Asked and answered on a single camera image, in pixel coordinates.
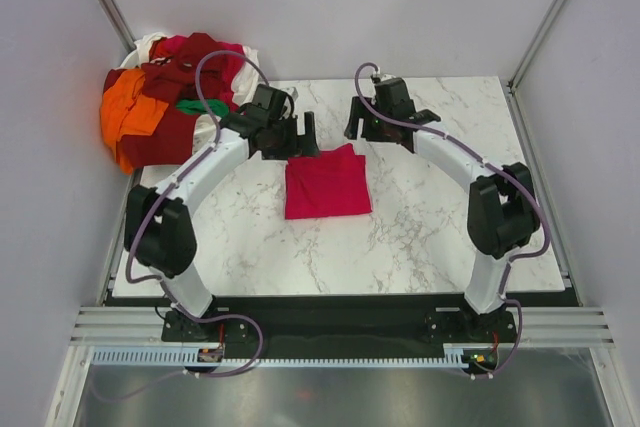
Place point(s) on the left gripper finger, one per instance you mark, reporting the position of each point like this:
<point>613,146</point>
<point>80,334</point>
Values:
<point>298,151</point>
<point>307,140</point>

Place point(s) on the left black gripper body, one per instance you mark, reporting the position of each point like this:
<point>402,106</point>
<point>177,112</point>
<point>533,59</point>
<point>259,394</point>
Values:
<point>284,135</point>

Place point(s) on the magenta t shirt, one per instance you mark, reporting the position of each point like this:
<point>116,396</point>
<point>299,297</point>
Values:
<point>334,184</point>

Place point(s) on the white laundry basket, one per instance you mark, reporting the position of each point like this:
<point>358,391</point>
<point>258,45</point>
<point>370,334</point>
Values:
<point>212,86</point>

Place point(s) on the dark red t shirt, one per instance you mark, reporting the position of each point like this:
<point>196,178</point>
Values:
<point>170,80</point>

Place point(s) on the slotted cable duct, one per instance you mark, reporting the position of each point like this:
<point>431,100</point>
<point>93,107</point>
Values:
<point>200,358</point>

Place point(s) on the orange t shirt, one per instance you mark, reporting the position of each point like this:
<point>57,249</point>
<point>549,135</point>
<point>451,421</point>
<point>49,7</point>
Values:
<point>125,110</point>

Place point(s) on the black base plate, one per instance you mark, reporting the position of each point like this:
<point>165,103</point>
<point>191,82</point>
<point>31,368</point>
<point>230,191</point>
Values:
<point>342,326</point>

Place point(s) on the green t shirt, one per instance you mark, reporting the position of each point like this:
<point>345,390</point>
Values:
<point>196,107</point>

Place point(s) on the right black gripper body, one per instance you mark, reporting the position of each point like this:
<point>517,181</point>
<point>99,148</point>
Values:
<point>369,118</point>

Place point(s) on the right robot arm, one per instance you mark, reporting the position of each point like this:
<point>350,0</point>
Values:
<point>502,210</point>

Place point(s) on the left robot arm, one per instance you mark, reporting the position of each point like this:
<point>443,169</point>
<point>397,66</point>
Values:
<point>159,232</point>

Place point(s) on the right aluminium frame post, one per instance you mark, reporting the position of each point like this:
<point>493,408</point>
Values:
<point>549,19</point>

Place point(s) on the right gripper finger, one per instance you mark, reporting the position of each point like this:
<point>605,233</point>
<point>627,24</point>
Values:
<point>374,132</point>
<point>355,115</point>

